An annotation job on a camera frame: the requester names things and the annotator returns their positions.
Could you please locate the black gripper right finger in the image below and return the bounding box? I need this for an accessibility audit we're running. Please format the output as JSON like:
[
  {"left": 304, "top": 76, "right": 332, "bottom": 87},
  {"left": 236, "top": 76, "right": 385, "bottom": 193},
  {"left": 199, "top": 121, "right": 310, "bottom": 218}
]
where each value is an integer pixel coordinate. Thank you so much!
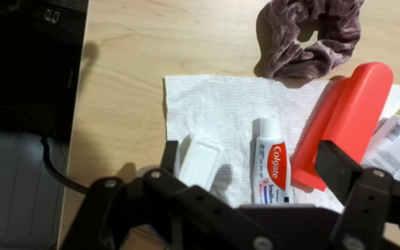
[{"left": 314, "top": 139, "right": 400, "bottom": 250}]

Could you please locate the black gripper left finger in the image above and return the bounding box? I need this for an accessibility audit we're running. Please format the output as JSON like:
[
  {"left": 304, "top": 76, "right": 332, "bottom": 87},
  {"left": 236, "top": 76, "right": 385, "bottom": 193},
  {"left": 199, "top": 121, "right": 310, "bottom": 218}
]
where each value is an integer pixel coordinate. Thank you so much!
[{"left": 60, "top": 139, "right": 275, "bottom": 250}]

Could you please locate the small white floss box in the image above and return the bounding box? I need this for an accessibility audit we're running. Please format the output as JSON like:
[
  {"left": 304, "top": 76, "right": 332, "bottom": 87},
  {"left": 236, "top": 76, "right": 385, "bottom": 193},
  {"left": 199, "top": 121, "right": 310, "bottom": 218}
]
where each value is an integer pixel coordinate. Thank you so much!
[{"left": 176, "top": 133, "right": 226, "bottom": 191}]

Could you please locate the yellow capped labelled tube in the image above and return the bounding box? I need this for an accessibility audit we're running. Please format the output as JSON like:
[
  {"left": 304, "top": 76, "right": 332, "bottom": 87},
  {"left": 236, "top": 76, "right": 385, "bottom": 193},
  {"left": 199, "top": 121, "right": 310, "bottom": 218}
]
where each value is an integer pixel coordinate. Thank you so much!
[{"left": 360, "top": 98, "right": 400, "bottom": 183}]

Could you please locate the red plastic case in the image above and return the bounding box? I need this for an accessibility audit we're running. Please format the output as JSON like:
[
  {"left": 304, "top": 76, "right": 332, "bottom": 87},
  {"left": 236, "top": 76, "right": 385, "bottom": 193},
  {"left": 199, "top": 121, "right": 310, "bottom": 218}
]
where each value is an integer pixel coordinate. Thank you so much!
[{"left": 290, "top": 61, "right": 396, "bottom": 193}]

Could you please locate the white red toothpaste tube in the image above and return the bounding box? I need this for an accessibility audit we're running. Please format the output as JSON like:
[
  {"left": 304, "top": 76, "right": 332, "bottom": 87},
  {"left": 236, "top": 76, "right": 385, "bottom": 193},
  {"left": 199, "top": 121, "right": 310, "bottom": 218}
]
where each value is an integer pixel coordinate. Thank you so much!
[{"left": 250, "top": 116, "right": 295, "bottom": 205}]

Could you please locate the white paper towel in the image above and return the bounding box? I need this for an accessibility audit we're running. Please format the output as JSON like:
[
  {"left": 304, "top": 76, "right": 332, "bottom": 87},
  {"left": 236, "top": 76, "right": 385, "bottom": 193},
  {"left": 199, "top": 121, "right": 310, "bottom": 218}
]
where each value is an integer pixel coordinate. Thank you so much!
[{"left": 163, "top": 73, "right": 400, "bottom": 214}]

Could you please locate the grey plastic case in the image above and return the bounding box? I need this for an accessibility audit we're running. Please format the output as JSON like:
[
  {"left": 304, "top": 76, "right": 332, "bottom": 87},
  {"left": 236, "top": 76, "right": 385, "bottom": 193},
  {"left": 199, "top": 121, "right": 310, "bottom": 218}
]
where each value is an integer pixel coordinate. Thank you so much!
[{"left": 0, "top": 126, "right": 72, "bottom": 250}]

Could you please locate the purple velvet scrunchie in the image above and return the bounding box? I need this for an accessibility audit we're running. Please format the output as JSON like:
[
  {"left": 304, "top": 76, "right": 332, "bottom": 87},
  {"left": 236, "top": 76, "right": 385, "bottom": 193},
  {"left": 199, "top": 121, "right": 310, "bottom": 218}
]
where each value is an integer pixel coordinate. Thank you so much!
[{"left": 254, "top": 0, "right": 365, "bottom": 80}]

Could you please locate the black bag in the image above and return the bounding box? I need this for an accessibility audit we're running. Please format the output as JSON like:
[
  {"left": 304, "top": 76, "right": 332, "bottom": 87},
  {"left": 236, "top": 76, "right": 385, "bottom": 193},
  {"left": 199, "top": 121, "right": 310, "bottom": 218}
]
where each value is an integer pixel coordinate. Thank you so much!
[{"left": 0, "top": 0, "right": 90, "bottom": 140}]

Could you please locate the black power cable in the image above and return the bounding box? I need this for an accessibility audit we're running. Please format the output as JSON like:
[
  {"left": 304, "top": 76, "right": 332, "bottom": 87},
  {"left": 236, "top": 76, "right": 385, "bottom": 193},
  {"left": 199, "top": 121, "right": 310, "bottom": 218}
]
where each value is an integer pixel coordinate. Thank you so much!
[{"left": 40, "top": 137, "right": 93, "bottom": 194}]

